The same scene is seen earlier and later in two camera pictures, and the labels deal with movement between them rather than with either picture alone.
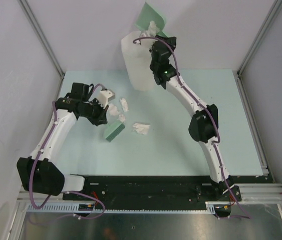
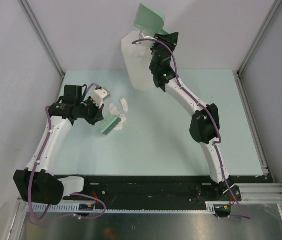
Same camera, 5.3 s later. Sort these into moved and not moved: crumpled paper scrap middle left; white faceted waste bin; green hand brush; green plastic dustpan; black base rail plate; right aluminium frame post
Moved: green plastic dustpan; green hand brush
Not moved: black base rail plate; white faceted waste bin; right aluminium frame post; crumpled paper scrap middle left
